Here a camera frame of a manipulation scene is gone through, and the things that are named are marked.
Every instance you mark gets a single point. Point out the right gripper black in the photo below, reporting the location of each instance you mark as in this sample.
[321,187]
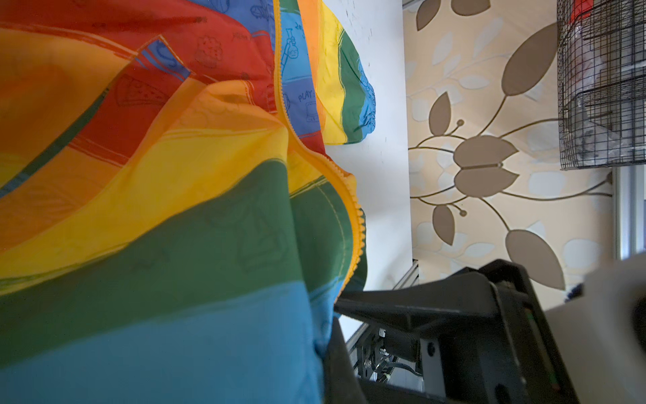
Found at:
[478,336]

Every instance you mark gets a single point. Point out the right wire basket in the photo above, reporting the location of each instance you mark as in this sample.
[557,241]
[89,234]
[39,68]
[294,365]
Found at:
[601,84]

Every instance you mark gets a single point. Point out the rainbow striped jacket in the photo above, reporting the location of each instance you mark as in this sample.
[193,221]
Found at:
[172,229]

